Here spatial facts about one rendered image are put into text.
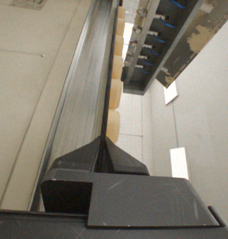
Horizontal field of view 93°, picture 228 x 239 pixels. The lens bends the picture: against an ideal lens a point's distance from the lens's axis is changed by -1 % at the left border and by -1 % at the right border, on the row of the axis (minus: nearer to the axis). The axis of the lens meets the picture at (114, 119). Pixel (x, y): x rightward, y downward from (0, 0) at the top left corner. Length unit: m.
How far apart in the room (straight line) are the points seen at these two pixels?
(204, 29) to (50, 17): 0.58
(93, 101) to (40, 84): 0.08
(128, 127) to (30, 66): 4.52
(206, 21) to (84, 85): 0.59
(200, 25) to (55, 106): 0.65
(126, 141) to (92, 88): 4.36
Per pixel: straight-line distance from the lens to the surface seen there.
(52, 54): 0.24
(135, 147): 4.58
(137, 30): 0.63
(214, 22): 0.69
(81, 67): 0.22
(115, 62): 0.21
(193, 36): 0.71
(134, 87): 0.84
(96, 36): 0.29
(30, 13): 0.35
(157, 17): 0.62
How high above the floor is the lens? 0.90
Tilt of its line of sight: 5 degrees up
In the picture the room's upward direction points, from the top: 97 degrees clockwise
